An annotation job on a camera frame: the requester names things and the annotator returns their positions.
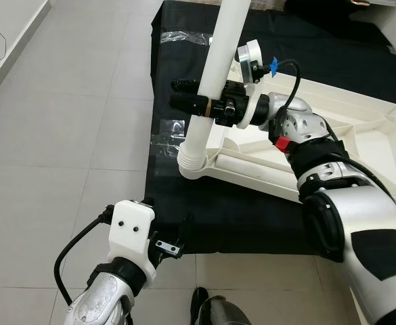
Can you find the white plastic table leg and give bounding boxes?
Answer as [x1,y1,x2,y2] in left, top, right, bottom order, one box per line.
[215,150,303,190]
[177,0,252,180]

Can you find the white plastic children table top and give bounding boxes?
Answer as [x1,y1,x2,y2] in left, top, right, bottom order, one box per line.
[179,77,396,234]

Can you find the clear tape piece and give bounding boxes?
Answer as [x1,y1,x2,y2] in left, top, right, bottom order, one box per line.
[154,118,188,160]
[158,30,215,45]

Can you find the grey right robot leg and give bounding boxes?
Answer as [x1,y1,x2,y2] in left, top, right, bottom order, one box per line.
[190,288,252,325]

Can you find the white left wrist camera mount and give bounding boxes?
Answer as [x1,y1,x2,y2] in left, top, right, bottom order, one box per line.
[108,200,158,282]

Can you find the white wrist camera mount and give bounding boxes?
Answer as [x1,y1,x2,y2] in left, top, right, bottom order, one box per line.
[235,39,271,131]
[108,200,158,282]

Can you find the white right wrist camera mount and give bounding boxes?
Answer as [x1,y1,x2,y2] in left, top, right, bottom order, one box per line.
[235,39,271,131]

